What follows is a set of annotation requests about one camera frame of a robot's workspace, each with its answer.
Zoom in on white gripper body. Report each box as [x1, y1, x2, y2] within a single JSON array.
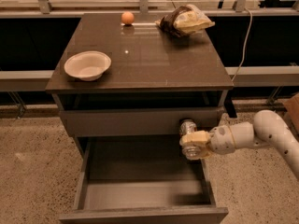
[[208, 125, 235, 155]]

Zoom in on green 7up can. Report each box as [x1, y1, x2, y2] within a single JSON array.
[[179, 119, 201, 161]]

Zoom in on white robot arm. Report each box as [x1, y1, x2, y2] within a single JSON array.
[[179, 110, 299, 179]]

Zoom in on closed grey top drawer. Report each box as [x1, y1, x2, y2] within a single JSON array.
[[60, 107, 224, 137]]

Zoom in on open grey middle drawer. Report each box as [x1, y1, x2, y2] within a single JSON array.
[[60, 135, 228, 224]]

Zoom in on dark grey drawer cabinet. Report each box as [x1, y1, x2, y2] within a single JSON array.
[[45, 12, 235, 161]]

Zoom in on yellow brown chip bag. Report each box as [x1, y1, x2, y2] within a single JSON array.
[[155, 4, 215, 37]]

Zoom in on white paper bowl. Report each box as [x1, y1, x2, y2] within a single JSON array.
[[64, 51, 111, 81]]

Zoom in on orange fruit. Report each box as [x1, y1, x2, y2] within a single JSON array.
[[121, 11, 135, 25]]

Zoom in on metal window railing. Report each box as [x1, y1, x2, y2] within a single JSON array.
[[0, 0, 299, 19]]

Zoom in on white cable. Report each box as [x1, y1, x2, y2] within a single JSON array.
[[231, 7, 254, 83]]

